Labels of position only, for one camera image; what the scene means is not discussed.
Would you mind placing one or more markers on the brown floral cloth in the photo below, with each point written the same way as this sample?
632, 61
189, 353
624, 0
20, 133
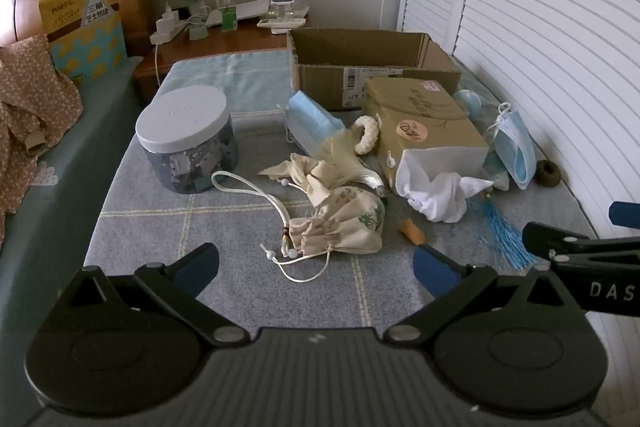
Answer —
35, 107

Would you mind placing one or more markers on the small beige cloth pouch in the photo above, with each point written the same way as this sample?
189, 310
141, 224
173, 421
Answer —
300, 169

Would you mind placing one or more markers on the white louvered door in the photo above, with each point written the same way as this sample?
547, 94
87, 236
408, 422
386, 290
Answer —
550, 32

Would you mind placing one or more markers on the brown scrunchie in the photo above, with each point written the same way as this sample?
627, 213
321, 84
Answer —
541, 177

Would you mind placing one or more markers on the small green bottle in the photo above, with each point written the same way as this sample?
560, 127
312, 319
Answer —
229, 18

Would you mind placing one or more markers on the wooden nightstand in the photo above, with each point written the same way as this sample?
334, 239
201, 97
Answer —
235, 42

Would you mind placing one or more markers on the blue tassel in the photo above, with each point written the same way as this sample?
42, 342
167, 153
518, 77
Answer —
502, 232

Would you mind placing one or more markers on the blue face mask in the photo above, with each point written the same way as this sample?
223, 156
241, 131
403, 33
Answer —
517, 152
307, 122

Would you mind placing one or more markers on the white cloth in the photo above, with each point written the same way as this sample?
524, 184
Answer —
435, 192

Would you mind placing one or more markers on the plastic jar with white lid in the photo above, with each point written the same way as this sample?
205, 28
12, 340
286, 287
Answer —
180, 122

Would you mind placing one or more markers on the cream tassel ornament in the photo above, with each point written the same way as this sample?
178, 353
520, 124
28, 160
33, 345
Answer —
345, 162

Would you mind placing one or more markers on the white remote control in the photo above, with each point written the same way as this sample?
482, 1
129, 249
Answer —
280, 23

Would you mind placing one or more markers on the brown cardboard box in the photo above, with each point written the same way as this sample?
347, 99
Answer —
320, 84

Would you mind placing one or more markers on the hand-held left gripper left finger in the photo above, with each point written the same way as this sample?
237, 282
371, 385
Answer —
197, 264

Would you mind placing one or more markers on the green bed sheet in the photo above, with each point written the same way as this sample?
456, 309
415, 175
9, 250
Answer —
85, 167

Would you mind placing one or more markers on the light blue towel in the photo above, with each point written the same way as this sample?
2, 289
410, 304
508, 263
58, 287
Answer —
215, 79

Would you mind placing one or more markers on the orange earplug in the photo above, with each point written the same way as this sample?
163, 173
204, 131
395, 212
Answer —
412, 233

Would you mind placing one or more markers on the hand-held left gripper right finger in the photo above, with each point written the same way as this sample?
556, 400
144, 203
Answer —
435, 274

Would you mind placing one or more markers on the yellow-brown tissue pack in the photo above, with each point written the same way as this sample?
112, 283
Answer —
425, 122

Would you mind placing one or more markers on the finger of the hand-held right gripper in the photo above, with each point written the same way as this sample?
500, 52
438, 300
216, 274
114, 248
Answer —
626, 213
550, 237

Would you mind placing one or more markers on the white power strip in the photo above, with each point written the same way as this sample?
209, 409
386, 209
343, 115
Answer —
167, 34

